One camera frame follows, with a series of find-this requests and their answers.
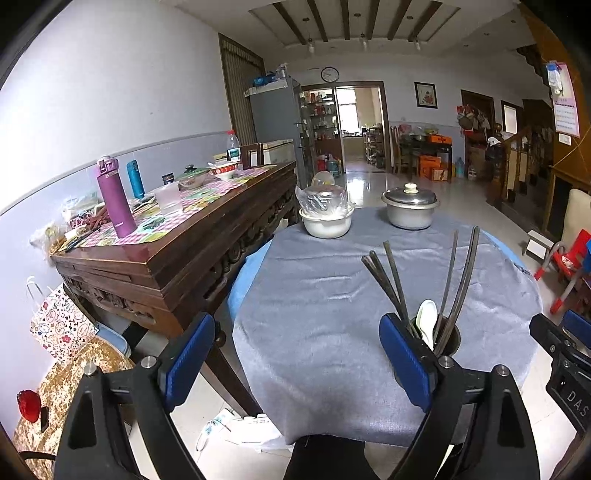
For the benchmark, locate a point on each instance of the gold patterned cloth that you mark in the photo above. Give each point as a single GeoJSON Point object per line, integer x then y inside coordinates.
{"type": "Point", "coordinates": [92, 364]}

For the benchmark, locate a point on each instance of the clear plastic container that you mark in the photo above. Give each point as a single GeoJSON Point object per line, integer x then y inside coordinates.
{"type": "Point", "coordinates": [167, 201]}

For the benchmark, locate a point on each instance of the steel pot lid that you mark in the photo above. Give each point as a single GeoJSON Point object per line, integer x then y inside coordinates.
{"type": "Point", "coordinates": [410, 196]}

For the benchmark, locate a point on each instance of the pink checkered table runner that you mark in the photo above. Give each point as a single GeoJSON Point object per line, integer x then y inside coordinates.
{"type": "Point", "coordinates": [203, 198]}

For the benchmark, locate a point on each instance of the bunch of dark chopsticks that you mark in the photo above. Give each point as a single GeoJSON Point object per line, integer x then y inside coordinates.
{"type": "Point", "coordinates": [444, 330]}

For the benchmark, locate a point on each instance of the white step stool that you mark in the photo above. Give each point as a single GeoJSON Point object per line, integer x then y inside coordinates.
{"type": "Point", "coordinates": [540, 244]}

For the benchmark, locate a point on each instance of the brown door curtain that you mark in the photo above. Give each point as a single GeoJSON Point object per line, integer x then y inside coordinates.
{"type": "Point", "coordinates": [238, 87]}

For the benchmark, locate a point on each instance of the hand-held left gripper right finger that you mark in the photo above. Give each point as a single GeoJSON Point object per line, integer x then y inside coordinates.
{"type": "Point", "coordinates": [406, 364]}

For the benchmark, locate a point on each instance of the person's legs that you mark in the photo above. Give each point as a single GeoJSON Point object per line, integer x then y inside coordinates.
{"type": "Point", "coordinates": [332, 461]}

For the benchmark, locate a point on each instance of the red plastic chair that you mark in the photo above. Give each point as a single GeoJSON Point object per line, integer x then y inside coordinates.
{"type": "Point", "coordinates": [570, 261]}

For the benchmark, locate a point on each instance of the red round object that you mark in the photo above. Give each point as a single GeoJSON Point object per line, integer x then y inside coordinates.
{"type": "Point", "coordinates": [28, 406]}

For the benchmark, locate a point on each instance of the white plastic spoon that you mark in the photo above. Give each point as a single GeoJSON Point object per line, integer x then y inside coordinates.
{"type": "Point", "coordinates": [427, 318]}

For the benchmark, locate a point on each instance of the wall clock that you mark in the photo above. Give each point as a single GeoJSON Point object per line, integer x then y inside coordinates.
{"type": "Point", "coordinates": [330, 74]}

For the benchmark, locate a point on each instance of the round blue table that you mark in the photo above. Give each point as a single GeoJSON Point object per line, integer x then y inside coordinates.
{"type": "Point", "coordinates": [244, 286]}

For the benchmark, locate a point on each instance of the dark wooden table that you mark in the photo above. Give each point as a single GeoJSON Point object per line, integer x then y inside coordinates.
{"type": "Point", "coordinates": [422, 148]}

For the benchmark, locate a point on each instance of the purple water bottle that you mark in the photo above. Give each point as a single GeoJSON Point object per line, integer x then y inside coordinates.
{"type": "Point", "coordinates": [115, 198]}

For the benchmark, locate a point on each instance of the glass display cabinet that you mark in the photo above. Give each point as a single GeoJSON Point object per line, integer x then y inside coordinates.
{"type": "Point", "coordinates": [321, 124]}

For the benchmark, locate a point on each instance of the grey tablecloth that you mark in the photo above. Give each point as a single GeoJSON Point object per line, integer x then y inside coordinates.
{"type": "Point", "coordinates": [323, 323]}

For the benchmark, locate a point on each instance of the clear plastic water bottle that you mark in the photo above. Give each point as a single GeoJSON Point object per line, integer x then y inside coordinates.
{"type": "Point", "coordinates": [233, 152]}

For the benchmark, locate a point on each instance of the glass lidded bowl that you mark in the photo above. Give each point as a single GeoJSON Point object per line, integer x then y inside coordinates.
{"type": "Point", "coordinates": [194, 177]}

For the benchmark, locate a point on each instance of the pendant lamp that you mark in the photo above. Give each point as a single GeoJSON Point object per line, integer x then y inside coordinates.
{"type": "Point", "coordinates": [311, 46]}
{"type": "Point", "coordinates": [364, 44]}
{"type": "Point", "coordinates": [418, 44]}

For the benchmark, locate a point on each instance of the white chest freezer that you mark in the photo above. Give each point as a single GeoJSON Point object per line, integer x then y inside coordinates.
{"type": "Point", "coordinates": [281, 154]}

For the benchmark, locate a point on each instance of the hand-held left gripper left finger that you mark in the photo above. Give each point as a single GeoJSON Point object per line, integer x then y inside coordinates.
{"type": "Point", "coordinates": [189, 360]}

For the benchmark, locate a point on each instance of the beige sofa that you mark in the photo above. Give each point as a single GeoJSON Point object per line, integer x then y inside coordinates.
{"type": "Point", "coordinates": [577, 212]}

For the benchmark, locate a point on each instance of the blue water jug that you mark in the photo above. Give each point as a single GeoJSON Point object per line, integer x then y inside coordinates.
{"type": "Point", "coordinates": [460, 168]}
{"type": "Point", "coordinates": [334, 166]}

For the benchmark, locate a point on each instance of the patterned gift bag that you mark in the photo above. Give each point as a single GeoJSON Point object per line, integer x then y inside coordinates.
{"type": "Point", "coordinates": [60, 323]}

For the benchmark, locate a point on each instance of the white plastic bag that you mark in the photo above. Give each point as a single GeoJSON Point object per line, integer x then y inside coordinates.
{"type": "Point", "coordinates": [249, 431]}

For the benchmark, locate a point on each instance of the clear plastic bag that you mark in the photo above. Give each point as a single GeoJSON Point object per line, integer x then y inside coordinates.
{"type": "Point", "coordinates": [323, 201]}

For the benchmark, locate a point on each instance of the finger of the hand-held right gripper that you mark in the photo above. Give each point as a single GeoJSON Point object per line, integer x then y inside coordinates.
{"type": "Point", "coordinates": [551, 337]}
{"type": "Point", "coordinates": [577, 325]}

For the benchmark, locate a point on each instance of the metal cup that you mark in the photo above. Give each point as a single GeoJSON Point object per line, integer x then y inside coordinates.
{"type": "Point", "coordinates": [452, 344]}

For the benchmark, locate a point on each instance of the wooden chair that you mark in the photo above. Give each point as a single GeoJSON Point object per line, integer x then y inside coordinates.
{"type": "Point", "coordinates": [252, 154]}

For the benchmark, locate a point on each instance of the small dark jar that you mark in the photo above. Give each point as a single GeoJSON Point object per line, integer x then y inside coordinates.
{"type": "Point", "coordinates": [168, 179]}

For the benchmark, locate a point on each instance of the wooden stair railing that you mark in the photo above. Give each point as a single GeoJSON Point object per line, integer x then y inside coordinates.
{"type": "Point", "coordinates": [512, 166]}

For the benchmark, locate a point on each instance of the teal water bottle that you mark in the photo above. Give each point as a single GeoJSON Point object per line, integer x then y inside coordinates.
{"type": "Point", "coordinates": [135, 180]}

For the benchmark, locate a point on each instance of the grey refrigerator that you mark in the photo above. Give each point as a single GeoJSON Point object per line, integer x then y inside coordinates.
{"type": "Point", "coordinates": [272, 110]}

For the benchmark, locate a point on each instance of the framed picture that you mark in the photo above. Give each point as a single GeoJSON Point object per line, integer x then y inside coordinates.
{"type": "Point", "coordinates": [425, 95]}

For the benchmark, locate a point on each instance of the aluminium pot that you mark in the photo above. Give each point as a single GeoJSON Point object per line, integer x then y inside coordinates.
{"type": "Point", "coordinates": [410, 217]}

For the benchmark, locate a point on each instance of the carved wooden sideboard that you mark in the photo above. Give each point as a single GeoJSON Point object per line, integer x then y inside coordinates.
{"type": "Point", "coordinates": [184, 258]}

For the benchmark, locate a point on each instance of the blue bag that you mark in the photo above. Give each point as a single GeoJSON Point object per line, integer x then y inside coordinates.
{"type": "Point", "coordinates": [264, 80]}

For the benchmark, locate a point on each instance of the wall calendar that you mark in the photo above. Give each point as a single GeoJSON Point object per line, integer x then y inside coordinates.
{"type": "Point", "coordinates": [565, 110]}

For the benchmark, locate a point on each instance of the white patterned bowl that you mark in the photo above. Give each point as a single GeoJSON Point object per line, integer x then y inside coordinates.
{"type": "Point", "coordinates": [225, 171]}

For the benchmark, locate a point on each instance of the white basin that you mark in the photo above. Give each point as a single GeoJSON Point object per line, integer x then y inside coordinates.
{"type": "Point", "coordinates": [325, 227]}

